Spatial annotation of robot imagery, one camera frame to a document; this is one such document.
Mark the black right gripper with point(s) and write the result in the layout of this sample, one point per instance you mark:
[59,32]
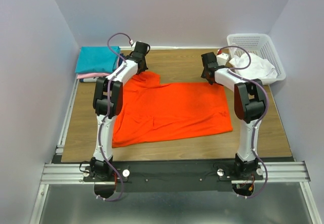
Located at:
[202,73]

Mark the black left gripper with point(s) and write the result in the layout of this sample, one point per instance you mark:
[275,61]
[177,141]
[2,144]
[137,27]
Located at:
[145,68]

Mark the orange t shirt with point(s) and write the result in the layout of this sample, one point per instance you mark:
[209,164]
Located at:
[153,111]

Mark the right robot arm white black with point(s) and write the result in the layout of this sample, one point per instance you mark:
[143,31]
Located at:
[251,103]

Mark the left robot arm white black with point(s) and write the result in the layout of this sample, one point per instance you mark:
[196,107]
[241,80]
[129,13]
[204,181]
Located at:
[108,103]

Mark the navy blue folded t shirt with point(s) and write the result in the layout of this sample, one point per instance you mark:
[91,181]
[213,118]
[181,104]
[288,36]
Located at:
[92,77]

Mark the teal folded t shirt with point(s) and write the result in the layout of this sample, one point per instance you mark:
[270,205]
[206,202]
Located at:
[96,60]

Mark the white crumpled t shirt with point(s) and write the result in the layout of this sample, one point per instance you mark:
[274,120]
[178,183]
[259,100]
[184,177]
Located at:
[258,69]

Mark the white plastic laundry basket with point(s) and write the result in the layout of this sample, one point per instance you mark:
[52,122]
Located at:
[262,46]

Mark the pink folded t shirt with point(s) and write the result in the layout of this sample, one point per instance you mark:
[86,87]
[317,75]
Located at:
[88,70]

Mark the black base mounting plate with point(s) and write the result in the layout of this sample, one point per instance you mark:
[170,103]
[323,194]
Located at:
[224,175]

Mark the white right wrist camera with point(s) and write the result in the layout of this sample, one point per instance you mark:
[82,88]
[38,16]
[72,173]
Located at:
[222,58]

